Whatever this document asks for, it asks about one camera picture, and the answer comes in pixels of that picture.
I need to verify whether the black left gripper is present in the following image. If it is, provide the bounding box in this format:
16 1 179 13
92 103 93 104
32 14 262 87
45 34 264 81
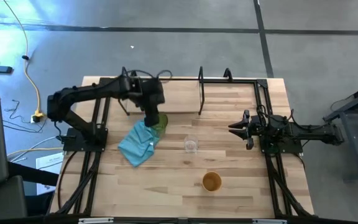
135 77 167 128

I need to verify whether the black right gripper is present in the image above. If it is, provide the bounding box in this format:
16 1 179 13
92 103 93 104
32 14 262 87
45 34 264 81
227 109 272 151

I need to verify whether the green faceted plastic cup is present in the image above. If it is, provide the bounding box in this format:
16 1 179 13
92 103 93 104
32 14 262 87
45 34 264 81
150 113 170 138

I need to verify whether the clear plastic cup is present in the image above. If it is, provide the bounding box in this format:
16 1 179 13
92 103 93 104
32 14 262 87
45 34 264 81
183 134 200 154

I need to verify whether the orange plastic cup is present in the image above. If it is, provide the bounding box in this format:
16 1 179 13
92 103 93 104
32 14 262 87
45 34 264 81
201 170 223 193

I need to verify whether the light blue cloth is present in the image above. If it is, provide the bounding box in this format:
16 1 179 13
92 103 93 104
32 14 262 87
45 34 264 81
117 119 162 168

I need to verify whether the grey metal cart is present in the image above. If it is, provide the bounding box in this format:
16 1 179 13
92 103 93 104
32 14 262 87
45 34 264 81
323 78 358 182

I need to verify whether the yellow and black power plug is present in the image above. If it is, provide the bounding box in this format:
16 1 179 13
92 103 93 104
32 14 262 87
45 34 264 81
30 110 47 123

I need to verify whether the white paper sheet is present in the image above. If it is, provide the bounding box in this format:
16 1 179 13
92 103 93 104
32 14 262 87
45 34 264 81
35 151 65 196

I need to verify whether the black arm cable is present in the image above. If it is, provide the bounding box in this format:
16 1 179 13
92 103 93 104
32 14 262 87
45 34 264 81
121 66 174 82
255 104 331 132

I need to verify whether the black aluminium rig frame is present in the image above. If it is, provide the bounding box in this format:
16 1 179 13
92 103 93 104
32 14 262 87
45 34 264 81
48 67 315 218

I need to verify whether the yellow extension cable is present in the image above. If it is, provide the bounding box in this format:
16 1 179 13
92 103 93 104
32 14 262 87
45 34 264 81
2 0 42 113

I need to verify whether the white floor cable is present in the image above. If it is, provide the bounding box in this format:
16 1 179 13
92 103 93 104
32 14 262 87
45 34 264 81
9 135 64 163

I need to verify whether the thin black floor cable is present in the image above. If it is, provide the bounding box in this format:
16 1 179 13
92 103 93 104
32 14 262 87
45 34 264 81
2 99 48 134

